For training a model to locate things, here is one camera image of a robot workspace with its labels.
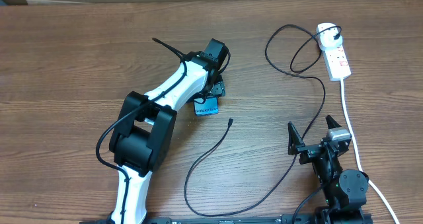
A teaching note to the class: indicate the white USB wall charger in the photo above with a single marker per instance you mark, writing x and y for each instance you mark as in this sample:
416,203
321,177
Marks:
328,35

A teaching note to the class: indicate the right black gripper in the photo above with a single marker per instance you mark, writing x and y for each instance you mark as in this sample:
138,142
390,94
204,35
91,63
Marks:
310,151

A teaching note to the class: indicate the white power extension strip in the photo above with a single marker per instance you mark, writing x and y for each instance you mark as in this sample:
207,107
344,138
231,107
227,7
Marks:
337,64

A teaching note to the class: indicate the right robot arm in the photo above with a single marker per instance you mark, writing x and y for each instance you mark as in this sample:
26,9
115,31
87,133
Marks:
344,190

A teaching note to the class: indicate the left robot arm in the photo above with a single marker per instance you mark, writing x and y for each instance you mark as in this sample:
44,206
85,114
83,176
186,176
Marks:
141,136

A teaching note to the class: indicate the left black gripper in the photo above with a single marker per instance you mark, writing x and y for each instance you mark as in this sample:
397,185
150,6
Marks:
218,90

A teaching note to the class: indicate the blue-screen Samsung smartphone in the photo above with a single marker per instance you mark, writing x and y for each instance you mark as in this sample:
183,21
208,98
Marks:
206,107

